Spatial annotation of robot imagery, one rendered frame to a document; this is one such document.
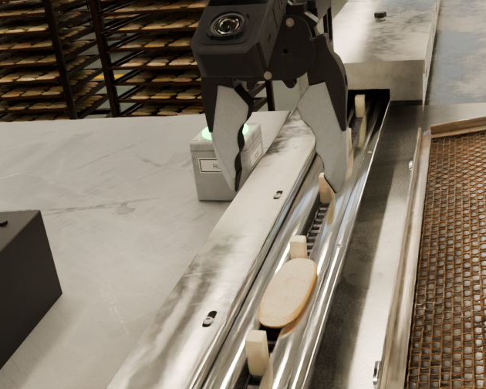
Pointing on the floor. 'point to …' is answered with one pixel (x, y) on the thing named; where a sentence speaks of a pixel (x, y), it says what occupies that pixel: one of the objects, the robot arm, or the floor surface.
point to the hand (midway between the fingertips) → (281, 183)
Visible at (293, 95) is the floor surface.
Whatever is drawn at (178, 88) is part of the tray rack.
